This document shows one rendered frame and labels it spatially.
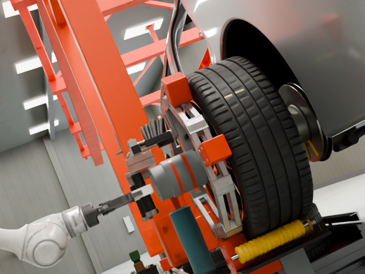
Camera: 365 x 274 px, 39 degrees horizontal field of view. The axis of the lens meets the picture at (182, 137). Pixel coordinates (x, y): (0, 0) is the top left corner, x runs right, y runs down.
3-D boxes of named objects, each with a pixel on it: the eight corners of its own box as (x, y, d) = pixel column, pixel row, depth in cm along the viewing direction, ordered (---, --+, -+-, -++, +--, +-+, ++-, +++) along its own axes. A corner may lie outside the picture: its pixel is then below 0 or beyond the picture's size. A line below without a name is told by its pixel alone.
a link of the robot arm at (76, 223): (71, 237, 162) (89, 230, 163) (60, 210, 163) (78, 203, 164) (74, 238, 171) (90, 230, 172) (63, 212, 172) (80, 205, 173)
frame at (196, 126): (255, 229, 163) (184, 74, 171) (236, 237, 162) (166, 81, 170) (222, 232, 216) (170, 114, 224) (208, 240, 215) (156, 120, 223)
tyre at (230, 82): (340, 214, 162) (252, 26, 170) (274, 246, 158) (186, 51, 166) (277, 220, 226) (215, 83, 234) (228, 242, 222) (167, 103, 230)
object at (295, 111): (339, 153, 184) (301, 71, 188) (320, 161, 183) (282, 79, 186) (307, 164, 215) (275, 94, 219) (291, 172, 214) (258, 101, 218)
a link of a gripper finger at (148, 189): (130, 192, 170) (130, 192, 169) (150, 183, 171) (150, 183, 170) (133, 200, 169) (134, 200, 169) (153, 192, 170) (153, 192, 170)
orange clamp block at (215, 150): (227, 159, 167) (233, 154, 158) (205, 168, 166) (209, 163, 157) (218, 138, 168) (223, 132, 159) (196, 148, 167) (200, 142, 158)
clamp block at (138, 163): (156, 162, 172) (150, 148, 172) (131, 173, 170) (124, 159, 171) (155, 164, 177) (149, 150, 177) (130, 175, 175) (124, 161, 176)
